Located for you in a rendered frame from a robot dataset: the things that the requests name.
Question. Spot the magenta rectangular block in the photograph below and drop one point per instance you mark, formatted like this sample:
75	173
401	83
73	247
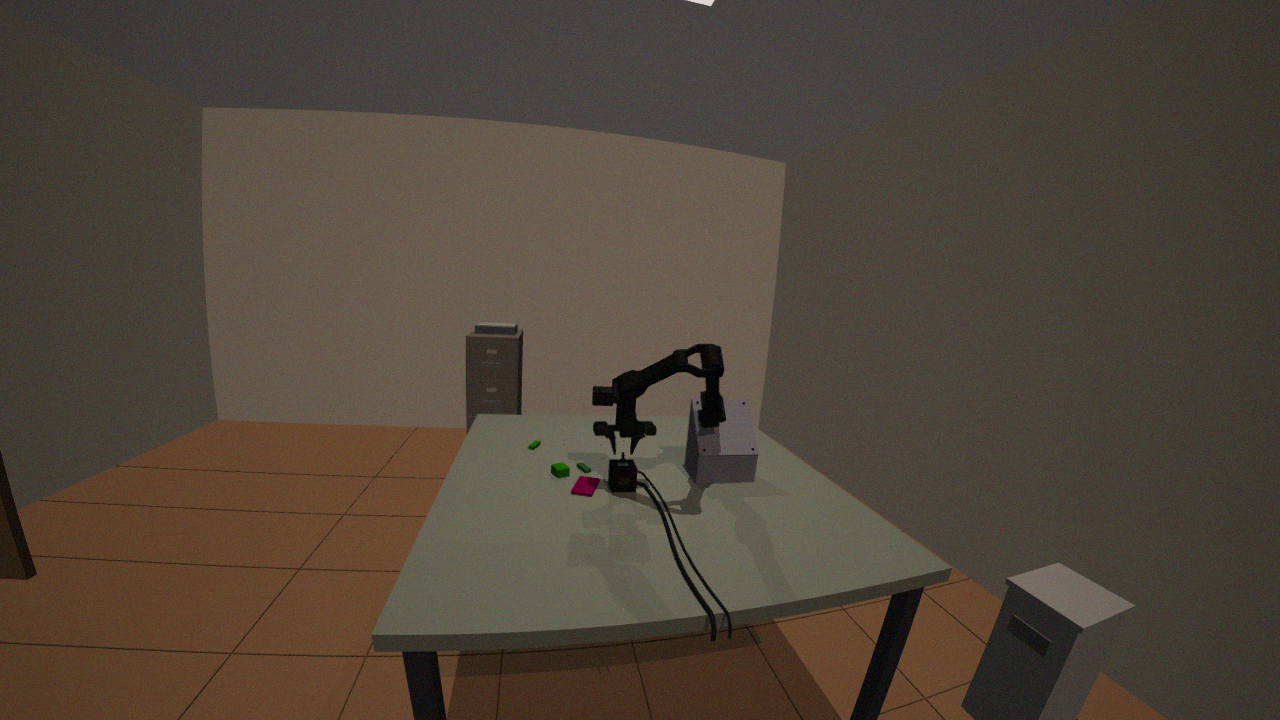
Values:
585	486

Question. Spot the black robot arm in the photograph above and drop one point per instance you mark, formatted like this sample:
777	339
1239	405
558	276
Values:
632	384

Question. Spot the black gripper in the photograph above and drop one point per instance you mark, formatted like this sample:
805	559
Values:
601	428

